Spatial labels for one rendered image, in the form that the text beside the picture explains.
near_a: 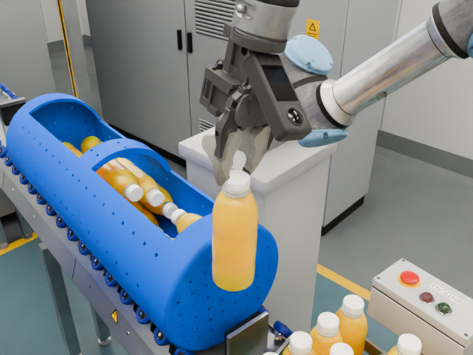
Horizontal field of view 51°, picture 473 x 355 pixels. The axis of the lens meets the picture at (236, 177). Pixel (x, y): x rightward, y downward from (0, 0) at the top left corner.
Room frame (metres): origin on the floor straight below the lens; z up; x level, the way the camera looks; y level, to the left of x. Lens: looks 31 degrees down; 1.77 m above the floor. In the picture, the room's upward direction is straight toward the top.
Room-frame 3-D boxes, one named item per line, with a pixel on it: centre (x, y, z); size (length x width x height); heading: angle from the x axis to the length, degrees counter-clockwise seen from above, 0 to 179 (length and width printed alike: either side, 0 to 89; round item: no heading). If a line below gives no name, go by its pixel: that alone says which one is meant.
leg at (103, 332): (1.52, 0.59, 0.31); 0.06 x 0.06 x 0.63; 39
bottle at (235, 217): (0.60, 0.00, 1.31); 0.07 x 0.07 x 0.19
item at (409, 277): (0.73, -0.34, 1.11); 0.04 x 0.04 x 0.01
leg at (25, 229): (2.28, 1.22, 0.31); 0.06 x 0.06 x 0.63; 39
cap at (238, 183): (0.60, 0.00, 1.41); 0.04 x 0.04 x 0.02
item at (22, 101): (1.69, 0.83, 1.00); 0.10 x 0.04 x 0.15; 129
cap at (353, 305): (0.67, -0.22, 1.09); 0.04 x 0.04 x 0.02
